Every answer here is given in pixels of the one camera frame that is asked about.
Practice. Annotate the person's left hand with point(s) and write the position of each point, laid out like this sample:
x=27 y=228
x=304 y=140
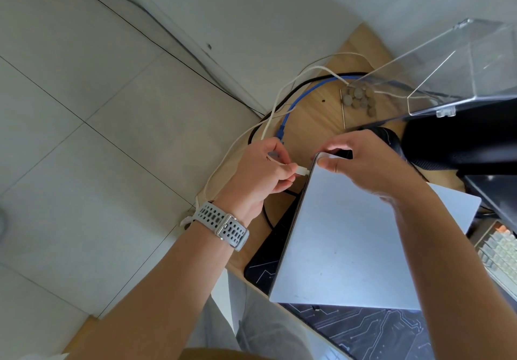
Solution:
x=254 y=178

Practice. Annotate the person's right hand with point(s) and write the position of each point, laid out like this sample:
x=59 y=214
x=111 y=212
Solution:
x=371 y=161

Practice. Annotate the silver laptop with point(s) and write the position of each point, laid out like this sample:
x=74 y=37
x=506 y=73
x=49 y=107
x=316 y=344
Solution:
x=351 y=242

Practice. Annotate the person's right forearm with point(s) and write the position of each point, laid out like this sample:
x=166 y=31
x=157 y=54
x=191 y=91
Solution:
x=456 y=275

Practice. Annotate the person's left forearm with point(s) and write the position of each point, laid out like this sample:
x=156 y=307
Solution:
x=161 y=291

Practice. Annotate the black circuit-print desk mat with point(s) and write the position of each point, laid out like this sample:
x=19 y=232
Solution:
x=363 y=331

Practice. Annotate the white perforated wristwatch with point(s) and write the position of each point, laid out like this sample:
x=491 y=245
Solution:
x=220 y=224

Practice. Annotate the pile of coins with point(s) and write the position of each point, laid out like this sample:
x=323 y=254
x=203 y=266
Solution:
x=361 y=99

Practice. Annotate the black cylindrical speaker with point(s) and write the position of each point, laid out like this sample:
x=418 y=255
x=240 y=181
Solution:
x=464 y=137

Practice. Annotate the clear acrylic box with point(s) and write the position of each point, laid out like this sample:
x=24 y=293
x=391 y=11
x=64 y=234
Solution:
x=464 y=72

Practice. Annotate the black monitor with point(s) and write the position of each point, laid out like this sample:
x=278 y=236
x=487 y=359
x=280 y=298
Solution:
x=497 y=198

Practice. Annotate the light grey trousers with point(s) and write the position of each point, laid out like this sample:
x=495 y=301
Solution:
x=262 y=323

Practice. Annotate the white mechanical keyboard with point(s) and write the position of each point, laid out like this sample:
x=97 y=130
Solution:
x=501 y=254

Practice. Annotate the brown shirt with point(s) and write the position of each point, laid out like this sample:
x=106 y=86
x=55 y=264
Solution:
x=214 y=354

